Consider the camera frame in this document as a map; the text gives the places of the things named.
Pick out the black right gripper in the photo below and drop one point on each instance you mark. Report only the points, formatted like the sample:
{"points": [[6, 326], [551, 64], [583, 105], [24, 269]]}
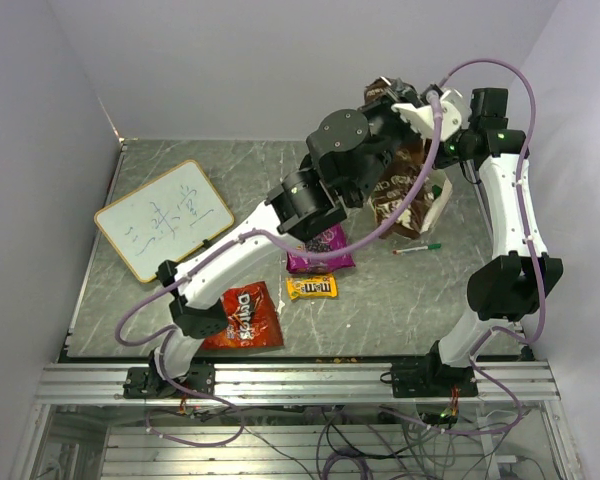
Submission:
{"points": [[442, 162]]}

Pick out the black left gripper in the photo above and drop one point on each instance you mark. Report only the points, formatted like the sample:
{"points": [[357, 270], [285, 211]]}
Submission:
{"points": [[383, 109]]}

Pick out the brown snack bag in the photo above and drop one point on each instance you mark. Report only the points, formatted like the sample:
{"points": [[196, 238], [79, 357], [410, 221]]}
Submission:
{"points": [[393, 187]]}

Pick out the beige paper bag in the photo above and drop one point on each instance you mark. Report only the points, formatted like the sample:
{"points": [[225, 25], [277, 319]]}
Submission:
{"points": [[441, 189]]}

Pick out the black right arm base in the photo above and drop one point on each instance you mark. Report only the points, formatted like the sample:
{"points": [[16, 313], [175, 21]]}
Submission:
{"points": [[424, 376]]}

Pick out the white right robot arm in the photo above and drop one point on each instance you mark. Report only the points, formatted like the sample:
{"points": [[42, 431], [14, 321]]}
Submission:
{"points": [[521, 272]]}

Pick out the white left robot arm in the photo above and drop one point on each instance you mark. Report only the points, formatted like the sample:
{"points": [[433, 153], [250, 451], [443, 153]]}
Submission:
{"points": [[347, 155]]}

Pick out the purple grape candy bag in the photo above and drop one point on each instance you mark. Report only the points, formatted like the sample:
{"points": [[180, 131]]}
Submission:
{"points": [[332, 239]]}

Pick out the red Doritos bag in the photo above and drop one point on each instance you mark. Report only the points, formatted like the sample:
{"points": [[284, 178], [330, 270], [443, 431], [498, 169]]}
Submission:
{"points": [[252, 320]]}

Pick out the red green marker pen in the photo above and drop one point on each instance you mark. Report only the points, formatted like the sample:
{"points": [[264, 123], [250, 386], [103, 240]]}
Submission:
{"points": [[428, 247]]}

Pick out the yellow M&M's packet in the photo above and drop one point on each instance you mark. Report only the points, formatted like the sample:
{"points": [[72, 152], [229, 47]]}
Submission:
{"points": [[318, 286]]}

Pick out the yellow framed whiteboard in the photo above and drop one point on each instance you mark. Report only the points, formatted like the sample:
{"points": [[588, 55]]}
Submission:
{"points": [[167, 218]]}

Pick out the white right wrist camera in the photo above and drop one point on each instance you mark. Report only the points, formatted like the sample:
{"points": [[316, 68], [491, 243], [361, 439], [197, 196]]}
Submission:
{"points": [[455, 113]]}

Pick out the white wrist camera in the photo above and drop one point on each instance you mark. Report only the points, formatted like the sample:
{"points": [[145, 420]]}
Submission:
{"points": [[455, 113], [422, 120]]}

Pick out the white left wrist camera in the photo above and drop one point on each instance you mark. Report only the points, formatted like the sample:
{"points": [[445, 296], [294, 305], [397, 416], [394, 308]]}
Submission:
{"points": [[422, 120]]}

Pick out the aluminium table frame rail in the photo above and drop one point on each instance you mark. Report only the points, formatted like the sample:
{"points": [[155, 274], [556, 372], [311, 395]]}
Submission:
{"points": [[280, 384]]}

